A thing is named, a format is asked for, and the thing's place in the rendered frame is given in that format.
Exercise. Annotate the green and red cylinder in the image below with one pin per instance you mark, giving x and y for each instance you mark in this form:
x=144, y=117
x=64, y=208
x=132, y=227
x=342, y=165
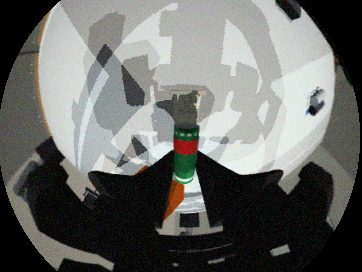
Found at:
x=185, y=151

